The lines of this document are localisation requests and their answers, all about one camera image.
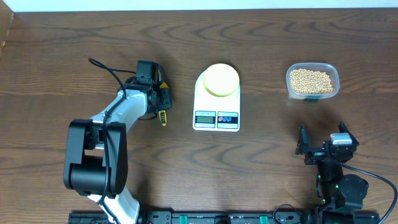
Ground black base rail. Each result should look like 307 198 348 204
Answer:
68 210 381 224

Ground pale yellow bowl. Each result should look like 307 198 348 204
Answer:
203 63 240 97

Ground white digital kitchen scale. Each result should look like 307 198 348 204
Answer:
192 69 241 132

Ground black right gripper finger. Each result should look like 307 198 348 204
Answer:
338 121 351 134
295 124 309 155

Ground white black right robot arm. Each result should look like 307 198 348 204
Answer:
295 122 369 223

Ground clear plastic container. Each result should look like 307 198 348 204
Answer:
286 62 340 100

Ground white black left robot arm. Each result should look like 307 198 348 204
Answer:
63 83 172 223

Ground yellow plastic scoop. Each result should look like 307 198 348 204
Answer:
159 82 168 126

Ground soybeans in container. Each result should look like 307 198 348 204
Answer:
290 68 333 94

